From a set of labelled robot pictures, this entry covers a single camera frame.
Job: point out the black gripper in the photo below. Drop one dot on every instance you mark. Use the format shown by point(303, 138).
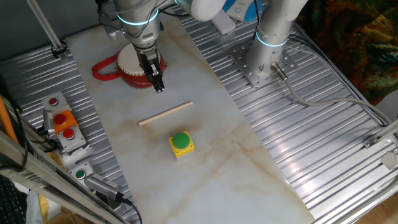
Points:
point(147, 56)

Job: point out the wooden drumstick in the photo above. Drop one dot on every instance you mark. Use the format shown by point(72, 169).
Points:
point(164, 113)

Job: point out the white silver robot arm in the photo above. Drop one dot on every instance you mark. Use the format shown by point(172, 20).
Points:
point(273, 25)

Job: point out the red drum cream head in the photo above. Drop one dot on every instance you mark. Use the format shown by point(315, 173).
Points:
point(127, 62)

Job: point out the yellow box green push button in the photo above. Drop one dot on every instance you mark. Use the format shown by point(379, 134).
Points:
point(181, 140)

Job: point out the white power strip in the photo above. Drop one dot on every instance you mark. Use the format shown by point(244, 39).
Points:
point(224, 21)

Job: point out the orange box red button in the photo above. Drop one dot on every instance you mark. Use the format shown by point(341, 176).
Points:
point(60, 119)

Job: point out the grey box large red button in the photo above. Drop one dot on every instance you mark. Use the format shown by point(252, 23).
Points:
point(68, 133)

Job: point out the grey box small red button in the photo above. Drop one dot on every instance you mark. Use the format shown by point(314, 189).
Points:
point(53, 101)

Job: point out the blue white plastic device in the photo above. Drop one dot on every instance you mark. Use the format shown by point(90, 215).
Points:
point(239, 11)

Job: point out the silver stand pole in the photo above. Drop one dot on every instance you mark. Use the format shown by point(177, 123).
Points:
point(46, 26)

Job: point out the grey box green button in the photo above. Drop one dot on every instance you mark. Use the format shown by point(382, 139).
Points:
point(80, 174)

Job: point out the orange pole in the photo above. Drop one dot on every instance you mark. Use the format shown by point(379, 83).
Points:
point(6, 119)

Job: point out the black keyboard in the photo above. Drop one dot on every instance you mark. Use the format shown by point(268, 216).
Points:
point(9, 202)

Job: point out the colourful patterned cloth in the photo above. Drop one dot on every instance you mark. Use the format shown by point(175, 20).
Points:
point(357, 37)

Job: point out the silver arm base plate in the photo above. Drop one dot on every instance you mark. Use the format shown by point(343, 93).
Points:
point(248, 73)

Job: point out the small silver camera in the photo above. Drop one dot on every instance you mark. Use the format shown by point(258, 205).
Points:
point(48, 121)

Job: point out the aluminium frame bar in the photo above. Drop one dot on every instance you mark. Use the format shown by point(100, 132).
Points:
point(31, 174)

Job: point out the metal corner bracket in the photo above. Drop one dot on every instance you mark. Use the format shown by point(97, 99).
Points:
point(371, 141)

